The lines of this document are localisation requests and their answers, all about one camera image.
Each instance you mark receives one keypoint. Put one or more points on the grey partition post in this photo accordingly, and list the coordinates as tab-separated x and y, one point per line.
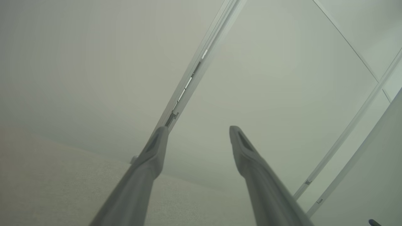
201	62

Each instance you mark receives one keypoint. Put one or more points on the light grey partition frame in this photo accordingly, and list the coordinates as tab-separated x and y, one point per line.
343	135

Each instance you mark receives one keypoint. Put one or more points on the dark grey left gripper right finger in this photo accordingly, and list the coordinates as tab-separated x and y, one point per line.
267	201

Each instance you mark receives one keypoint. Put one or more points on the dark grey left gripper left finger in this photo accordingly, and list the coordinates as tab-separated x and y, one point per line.
135	194

